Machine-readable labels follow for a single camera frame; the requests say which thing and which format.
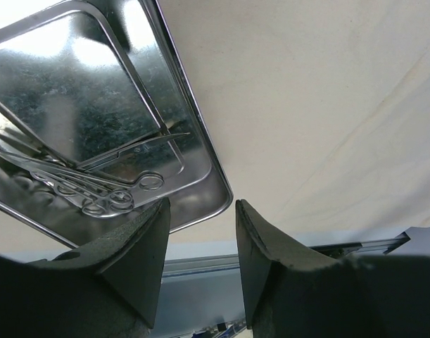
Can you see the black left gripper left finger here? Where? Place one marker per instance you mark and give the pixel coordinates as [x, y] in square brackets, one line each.
[106, 288]

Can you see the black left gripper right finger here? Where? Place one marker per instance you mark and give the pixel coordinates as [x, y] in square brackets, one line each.
[291, 290]

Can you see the steel instrument tray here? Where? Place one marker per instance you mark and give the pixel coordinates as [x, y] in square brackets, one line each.
[82, 78]

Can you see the beige cloth wrap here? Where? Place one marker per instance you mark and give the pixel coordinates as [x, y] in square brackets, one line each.
[318, 111]

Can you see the steel surgical forceps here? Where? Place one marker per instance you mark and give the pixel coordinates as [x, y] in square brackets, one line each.
[94, 198]

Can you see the steel curved scissors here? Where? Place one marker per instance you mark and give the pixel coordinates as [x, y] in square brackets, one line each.
[147, 162]

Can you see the aluminium front rail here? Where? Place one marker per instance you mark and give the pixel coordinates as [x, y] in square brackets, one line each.
[187, 259]

